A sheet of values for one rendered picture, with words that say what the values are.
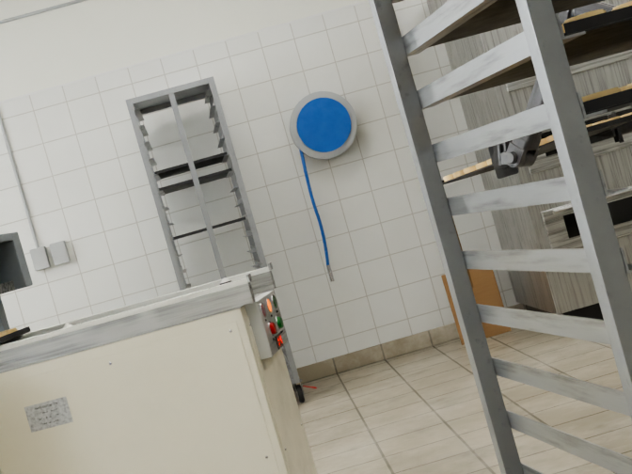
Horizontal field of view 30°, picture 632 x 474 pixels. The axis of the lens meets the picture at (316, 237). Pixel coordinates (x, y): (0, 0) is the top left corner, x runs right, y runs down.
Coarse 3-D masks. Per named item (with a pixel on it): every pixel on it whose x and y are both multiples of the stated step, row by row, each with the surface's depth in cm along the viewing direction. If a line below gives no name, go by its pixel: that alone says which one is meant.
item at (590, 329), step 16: (480, 304) 191; (496, 320) 184; (512, 320) 176; (528, 320) 169; (544, 320) 162; (560, 320) 156; (576, 320) 151; (592, 320) 145; (576, 336) 152; (592, 336) 147
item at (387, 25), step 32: (384, 0) 190; (384, 32) 190; (416, 96) 191; (416, 128) 190; (416, 160) 191; (448, 224) 191; (448, 256) 191; (480, 320) 192; (480, 352) 192; (480, 384) 192; (512, 448) 192
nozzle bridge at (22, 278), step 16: (0, 240) 325; (16, 240) 336; (0, 256) 334; (16, 256) 334; (0, 272) 335; (16, 272) 334; (0, 288) 325; (16, 288) 334; (0, 304) 339; (0, 320) 337
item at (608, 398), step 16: (496, 368) 191; (512, 368) 183; (528, 368) 175; (528, 384) 177; (544, 384) 170; (560, 384) 163; (576, 384) 157; (592, 384) 151; (592, 400) 153; (608, 400) 147; (624, 400) 142
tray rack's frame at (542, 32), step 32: (544, 0) 130; (544, 32) 130; (544, 64) 130; (544, 96) 132; (576, 96) 131; (576, 128) 131; (576, 160) 131; (576, 192) 131; (608, 224) 131; (608, 256) 131; (608, 288) 131; (608, 320) 132
